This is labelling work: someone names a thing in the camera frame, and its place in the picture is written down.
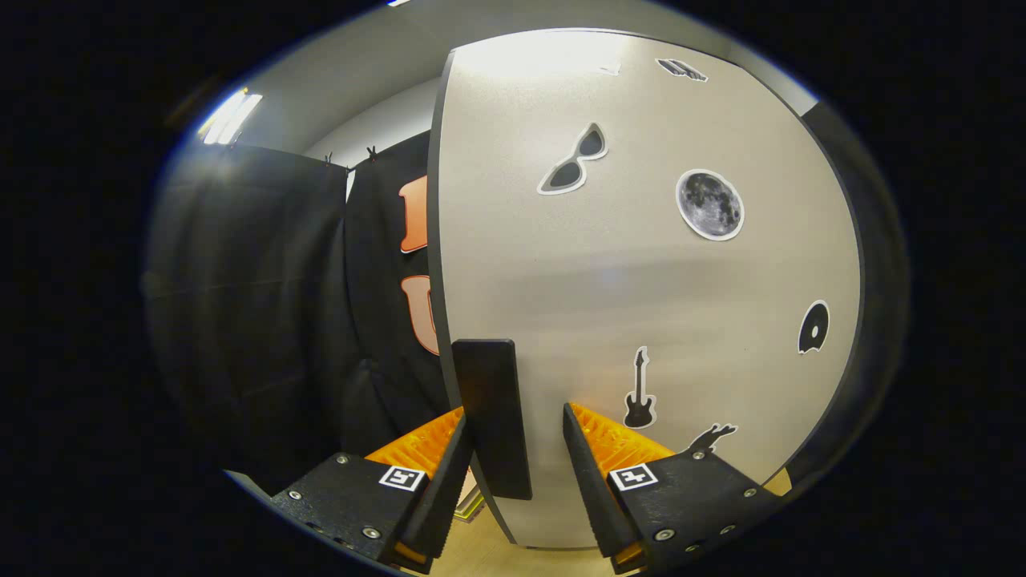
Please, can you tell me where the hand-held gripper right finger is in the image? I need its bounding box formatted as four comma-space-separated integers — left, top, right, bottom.
561, 402, 786, 574

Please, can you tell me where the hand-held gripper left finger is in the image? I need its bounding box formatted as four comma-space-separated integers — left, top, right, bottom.
270, 406, 475, 574

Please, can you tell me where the black door handle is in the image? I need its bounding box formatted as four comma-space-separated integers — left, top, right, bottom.
451, 338, 533, 501

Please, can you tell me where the beige shoe cabinet door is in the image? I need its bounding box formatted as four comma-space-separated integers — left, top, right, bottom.
437, 30, 862, 550

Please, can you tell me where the grey shoe cabinet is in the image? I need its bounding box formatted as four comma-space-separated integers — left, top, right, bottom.
426, 28, 911, 550

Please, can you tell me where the yellow edged book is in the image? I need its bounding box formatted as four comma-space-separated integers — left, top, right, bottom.
454, 485, 487, 523

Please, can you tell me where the black backdrop cloth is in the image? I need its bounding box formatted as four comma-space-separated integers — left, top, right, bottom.
144, 128, 450, 490

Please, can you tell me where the narrow ceiling light strip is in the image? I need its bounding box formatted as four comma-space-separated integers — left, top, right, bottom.
197, 87, 264, 147

